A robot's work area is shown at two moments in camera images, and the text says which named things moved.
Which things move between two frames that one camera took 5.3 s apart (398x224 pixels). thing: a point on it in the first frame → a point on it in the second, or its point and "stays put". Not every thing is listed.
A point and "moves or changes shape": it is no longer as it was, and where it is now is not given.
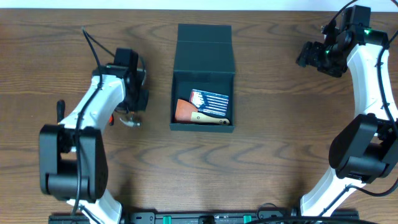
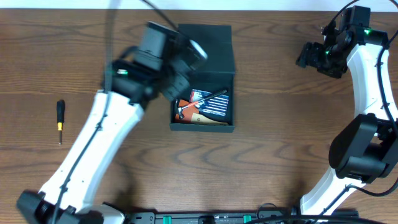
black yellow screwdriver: x=60 y=111 stays put
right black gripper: x=336 y=71 stays put
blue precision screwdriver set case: x=212 y=104 stays put
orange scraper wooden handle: x=186 y=112 stays put
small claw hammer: x=132 y=122 moves or changes shape
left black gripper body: x=137 y=106 → x=179 y=82
